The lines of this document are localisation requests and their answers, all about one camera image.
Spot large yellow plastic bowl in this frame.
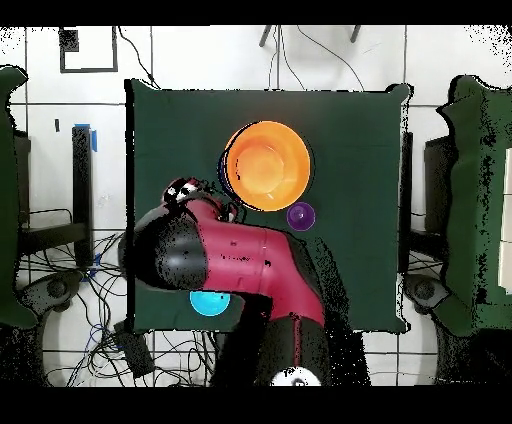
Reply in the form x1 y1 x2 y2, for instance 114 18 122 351
222 120 312 212

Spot small cyan plastic bowl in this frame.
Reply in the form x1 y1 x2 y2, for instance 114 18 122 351
189 290 232 318

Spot purple plastic cup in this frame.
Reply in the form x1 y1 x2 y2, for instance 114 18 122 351
286 201 317 232

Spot black power strip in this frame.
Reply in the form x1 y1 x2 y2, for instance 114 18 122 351
112 319 156 379

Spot dark green tablecloth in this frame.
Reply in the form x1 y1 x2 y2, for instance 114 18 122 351
125 78 413 334

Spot green cloth side table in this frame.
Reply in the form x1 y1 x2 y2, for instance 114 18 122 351
433 75 512 338
0 65 39 330

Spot white boxes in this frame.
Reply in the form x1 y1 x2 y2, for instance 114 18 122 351
497 146 512 297

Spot black square frame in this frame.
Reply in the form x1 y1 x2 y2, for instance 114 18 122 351
58 26 120 74

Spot black pedestal leg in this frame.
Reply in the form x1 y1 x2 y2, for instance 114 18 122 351
17 269 85 315
403 273 451 315

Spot black cable tangle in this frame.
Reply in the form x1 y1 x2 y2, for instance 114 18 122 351
19 229 215 387

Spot thin black cable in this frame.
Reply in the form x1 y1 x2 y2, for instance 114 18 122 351
295 25 366 92

